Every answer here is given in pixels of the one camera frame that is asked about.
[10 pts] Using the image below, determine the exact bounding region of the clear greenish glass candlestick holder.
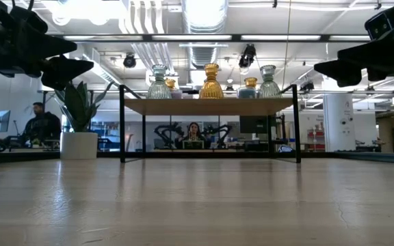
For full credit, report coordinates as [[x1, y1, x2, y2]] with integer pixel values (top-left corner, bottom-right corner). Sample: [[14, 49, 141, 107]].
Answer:
[[146, 64, 172, 100], [258, 64, 283, 99]]

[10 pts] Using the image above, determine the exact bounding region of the blue candle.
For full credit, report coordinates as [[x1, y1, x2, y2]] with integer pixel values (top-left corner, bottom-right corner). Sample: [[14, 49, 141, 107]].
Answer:
[[237, 86, 258, 100]]

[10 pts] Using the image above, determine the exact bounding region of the green snake plant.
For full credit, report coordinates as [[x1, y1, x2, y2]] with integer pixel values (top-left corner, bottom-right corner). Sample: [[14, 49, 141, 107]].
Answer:
[[53, 80, 115, 133]]

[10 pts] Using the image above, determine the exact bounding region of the white round column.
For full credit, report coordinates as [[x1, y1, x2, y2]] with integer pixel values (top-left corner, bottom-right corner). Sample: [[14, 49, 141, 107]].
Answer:
[[322, 94, 357, 152]]

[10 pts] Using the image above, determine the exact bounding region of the person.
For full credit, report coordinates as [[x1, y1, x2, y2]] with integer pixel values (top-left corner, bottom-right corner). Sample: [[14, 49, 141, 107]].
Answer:
[[174, 122, 211, 150], [18, 101, 63, 148]]

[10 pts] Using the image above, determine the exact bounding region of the red storage rack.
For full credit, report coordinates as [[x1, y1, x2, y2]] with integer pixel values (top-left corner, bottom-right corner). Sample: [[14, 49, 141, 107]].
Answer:
[[306, 128, 325, 151]]

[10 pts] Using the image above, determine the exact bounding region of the white plant pot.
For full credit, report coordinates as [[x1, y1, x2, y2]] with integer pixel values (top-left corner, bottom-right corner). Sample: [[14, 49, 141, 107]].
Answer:
[[59, 131, 99, 161]]

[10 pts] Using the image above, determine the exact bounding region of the black monitor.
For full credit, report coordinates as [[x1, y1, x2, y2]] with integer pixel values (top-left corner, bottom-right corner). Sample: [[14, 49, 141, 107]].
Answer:
[[239, 115, 269, 135]]

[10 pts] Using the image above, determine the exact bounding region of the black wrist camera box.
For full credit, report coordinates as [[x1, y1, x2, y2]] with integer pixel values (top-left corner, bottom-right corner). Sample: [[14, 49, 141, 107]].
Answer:
[[364, 1, 394, 40]]

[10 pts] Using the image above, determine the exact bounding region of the black aluminium rig frame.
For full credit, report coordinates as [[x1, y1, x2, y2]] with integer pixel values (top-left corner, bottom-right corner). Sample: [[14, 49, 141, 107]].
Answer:
[[0, 33, 394, 165]]

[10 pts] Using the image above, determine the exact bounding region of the wooden shelf with black frame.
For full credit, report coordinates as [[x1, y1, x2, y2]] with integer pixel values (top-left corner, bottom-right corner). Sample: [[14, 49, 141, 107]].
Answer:
[[118, 83, 302, 164]]

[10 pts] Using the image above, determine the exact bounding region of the silver ventilation duct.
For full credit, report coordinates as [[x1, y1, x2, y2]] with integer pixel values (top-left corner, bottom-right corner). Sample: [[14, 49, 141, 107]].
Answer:
[[181, 0, 228, 69]]

